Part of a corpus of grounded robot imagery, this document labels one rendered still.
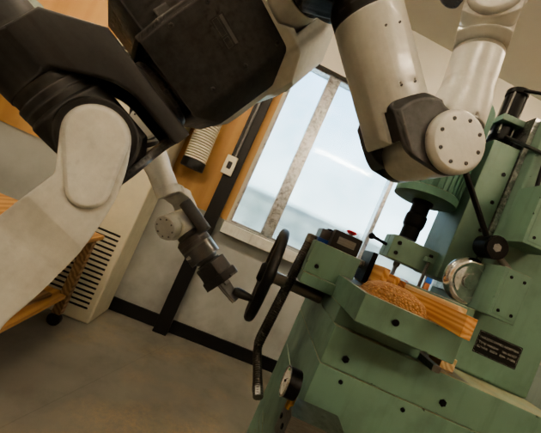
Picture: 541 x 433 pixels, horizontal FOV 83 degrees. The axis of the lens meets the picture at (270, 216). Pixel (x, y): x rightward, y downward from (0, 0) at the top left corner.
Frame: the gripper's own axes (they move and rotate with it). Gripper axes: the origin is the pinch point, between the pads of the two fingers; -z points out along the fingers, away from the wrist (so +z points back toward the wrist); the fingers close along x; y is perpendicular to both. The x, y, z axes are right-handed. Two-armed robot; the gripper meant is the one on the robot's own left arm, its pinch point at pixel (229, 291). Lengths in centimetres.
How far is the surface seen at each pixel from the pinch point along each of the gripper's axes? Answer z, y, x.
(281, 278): -6.5, 13.2, 5.7
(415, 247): -22, 35, 35
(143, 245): 48, 58, -125
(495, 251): -29, 32, 51
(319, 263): -8.1, 15.5, 18.4
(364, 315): -17.1, -2.2, 33.0
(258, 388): -22.0, -10.4, 0.9
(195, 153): 72, 87, -63
